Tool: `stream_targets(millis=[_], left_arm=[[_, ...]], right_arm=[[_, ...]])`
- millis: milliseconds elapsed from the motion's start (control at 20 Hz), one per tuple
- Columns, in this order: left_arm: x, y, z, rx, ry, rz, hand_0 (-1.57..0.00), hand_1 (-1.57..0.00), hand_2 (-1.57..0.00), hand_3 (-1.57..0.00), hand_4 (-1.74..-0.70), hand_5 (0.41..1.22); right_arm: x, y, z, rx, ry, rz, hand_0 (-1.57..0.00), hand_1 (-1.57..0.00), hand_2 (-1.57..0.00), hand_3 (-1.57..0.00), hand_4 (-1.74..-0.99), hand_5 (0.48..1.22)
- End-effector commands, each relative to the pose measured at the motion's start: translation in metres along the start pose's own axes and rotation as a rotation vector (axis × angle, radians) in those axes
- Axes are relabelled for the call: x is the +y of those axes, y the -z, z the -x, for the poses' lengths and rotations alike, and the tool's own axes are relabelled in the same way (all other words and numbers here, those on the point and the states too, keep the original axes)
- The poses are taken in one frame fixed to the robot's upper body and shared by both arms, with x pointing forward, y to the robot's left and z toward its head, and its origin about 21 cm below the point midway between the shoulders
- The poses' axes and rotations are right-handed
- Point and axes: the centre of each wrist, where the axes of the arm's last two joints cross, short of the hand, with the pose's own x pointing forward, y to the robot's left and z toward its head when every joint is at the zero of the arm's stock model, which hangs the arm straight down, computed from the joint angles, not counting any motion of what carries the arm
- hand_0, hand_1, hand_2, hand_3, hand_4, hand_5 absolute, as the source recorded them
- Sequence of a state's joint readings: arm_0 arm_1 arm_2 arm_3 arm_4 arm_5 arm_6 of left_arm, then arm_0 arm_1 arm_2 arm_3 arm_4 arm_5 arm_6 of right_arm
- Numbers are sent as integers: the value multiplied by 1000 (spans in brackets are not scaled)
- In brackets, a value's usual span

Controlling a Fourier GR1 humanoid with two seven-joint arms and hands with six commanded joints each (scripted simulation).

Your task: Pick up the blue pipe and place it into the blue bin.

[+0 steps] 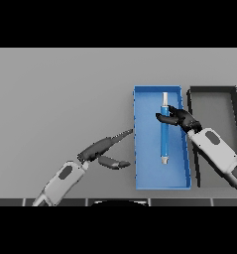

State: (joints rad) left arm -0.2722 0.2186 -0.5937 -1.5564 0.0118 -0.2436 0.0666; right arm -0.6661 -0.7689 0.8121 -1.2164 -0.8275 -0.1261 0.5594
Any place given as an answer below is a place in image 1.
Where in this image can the blue pipe with pale ends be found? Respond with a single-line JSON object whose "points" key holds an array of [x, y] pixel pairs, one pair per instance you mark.
{"points": [[164, 132]]}

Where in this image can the dark grey bin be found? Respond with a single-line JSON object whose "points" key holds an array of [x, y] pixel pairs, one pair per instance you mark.
{"points": [[215, 109]]}

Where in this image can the blue bin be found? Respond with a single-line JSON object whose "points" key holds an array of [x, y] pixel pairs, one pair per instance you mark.
{"points": [[149, 149]]}

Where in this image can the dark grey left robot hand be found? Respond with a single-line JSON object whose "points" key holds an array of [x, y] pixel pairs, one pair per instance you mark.
{"points": [[97, 148]]}

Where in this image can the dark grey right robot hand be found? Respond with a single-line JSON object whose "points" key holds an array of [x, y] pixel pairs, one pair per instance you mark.
{"points": [[186, 119]]}

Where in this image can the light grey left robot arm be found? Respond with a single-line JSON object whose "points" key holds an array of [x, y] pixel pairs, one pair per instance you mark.
{"points": [[59, 182]]}

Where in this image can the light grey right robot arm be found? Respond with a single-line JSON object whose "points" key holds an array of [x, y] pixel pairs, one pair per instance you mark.
{"points": [[219, 155]]}

